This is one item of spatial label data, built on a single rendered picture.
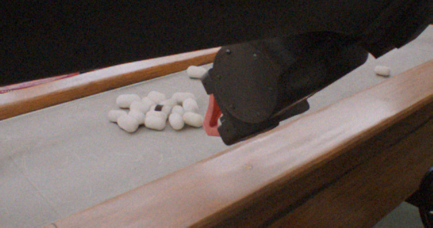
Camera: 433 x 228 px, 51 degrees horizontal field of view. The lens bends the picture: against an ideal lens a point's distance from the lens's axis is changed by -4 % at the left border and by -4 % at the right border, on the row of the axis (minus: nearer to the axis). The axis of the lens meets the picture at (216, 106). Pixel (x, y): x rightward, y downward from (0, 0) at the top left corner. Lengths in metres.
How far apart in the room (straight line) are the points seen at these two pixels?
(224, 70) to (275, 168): 0.23
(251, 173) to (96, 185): 0.18
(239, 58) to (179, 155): 0.31
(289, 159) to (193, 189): 0.12
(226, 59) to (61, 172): 0.33
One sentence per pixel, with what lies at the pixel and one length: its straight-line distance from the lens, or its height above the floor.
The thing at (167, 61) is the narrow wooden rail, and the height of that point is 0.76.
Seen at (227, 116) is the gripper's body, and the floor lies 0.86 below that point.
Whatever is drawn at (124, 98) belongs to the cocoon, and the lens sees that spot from 0.74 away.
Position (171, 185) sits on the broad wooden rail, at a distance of 0.49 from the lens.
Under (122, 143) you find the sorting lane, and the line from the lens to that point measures 0.64.
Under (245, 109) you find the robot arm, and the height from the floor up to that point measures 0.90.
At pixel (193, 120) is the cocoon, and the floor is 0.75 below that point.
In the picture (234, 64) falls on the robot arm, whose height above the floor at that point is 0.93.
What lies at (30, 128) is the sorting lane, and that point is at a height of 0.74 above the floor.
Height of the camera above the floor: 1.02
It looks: 22 degrees down
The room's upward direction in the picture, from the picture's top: straight up
